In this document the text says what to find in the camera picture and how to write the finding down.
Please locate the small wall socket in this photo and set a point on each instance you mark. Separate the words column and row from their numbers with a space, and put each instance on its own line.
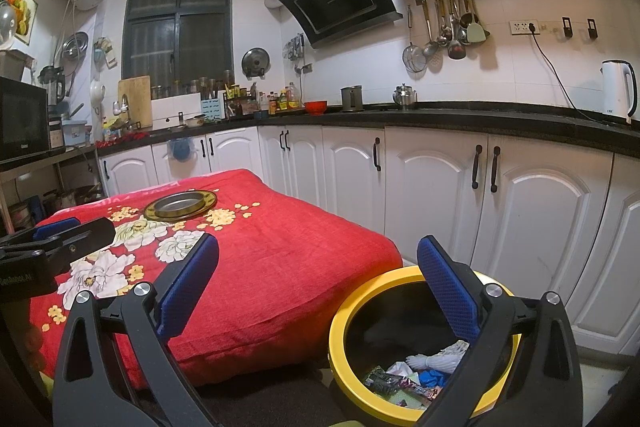
column 306, row 68

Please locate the white plastic bag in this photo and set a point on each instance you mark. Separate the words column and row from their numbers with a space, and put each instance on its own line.
column 400, row 368

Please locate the pots under shelf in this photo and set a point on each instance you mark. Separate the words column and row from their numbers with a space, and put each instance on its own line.
column 65, row 202

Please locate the group of condiment bottles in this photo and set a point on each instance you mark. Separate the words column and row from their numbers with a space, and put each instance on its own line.
column 282, row 101

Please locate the dark green wrapper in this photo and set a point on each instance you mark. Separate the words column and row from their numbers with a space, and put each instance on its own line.
column 380, row 379

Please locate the hanging scrubbers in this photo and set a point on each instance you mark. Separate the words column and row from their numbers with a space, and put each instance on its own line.
column 105, row 53

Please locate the metal faucet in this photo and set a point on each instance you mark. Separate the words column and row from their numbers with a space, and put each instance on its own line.
column 122, row 107

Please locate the spice rack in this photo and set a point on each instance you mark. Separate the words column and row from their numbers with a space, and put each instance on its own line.
column 239, row 104

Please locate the metal mesh strainer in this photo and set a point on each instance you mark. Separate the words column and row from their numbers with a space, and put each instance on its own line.
column 415, row 58

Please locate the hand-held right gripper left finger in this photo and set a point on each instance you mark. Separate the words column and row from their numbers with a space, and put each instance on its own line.
column 187, row 287

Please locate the blue hanging bag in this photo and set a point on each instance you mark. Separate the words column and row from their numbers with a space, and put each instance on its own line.
column 180, row 150

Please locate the black wall hook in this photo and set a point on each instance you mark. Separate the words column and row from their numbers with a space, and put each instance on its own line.
column 566, row 27
column 591, row 29

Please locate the green spatula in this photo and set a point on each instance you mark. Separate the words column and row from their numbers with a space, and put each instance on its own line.
column 478, row 34

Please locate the pile of red chilies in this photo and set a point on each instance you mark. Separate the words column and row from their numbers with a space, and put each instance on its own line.
column 122, row 139

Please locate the white hanging scoop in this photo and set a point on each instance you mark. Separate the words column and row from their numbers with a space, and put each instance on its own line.
column 97, row 96

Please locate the wooden cutting board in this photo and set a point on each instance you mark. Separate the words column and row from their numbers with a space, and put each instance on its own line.
column 135, row 102

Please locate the light blue container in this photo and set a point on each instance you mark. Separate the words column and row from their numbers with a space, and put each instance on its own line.
column 75, row 133

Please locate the black kitchen countertop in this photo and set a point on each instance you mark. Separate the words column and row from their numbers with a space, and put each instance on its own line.
column 450, row 114

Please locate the white electric kettle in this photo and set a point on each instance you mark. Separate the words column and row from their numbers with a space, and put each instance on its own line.
column 615, row 92

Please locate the small enamel pot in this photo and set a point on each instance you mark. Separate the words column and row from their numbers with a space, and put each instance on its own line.
column 195, row 122

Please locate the framed fruit picture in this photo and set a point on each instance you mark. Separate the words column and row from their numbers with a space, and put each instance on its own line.
column 20, row 7

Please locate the white feather shuttlecock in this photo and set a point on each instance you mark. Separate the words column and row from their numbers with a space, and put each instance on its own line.
column 440, row 359

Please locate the purple foil wrapper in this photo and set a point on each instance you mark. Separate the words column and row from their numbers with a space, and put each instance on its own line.
column 417, row 389

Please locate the row of hanging utensils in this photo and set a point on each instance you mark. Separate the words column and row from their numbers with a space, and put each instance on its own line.
column 450, row 32

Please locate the steel teapot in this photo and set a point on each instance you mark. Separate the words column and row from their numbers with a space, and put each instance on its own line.
column 404, row 96

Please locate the wall-hung pot lid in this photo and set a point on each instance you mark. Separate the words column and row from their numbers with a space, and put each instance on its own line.
column 255, row 62

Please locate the red floral blanket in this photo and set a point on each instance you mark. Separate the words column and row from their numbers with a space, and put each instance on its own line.
column 275, row 257

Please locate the dark blender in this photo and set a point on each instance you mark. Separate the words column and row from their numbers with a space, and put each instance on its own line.
column 52, row 87

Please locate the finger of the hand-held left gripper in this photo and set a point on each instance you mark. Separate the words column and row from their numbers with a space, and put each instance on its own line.
column 57, row 228
column 85, row 242

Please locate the red bowl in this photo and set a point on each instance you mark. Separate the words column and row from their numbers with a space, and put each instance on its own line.
column 316, row 108

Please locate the black microwave oven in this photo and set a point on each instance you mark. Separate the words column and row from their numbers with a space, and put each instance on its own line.
column 22, row 119

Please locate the light blue knife block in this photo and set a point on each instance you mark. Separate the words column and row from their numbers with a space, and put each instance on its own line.
column 210, row 110

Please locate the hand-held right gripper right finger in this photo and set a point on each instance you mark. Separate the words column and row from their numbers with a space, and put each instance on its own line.
column 450, row 292

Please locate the gold-rimmed round metal plate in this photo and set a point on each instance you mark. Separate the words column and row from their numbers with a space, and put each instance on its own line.
column 177, row 204

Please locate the metal shelf rack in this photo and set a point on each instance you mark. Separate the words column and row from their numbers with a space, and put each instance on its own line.
column 55, row 157

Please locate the hanging steel basin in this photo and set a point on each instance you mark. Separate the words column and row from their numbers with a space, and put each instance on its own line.
column 75, row 45

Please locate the yellow round bin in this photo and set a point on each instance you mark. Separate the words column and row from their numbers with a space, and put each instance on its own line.
column 345, row 322

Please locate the wall-mounted tool holder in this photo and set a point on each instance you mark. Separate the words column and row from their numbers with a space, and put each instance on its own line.
column 295, row 47

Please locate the white wall socket strip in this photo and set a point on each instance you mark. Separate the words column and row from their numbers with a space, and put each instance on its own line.
column 520, row 27

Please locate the dark framed window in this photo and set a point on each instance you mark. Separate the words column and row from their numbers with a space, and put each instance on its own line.
column 175, row 32

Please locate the steel canister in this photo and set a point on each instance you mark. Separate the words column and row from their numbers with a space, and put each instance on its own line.
column 352, row 99

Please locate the row of windowsill jars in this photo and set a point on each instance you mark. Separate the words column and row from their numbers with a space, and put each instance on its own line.
column 200, row 86

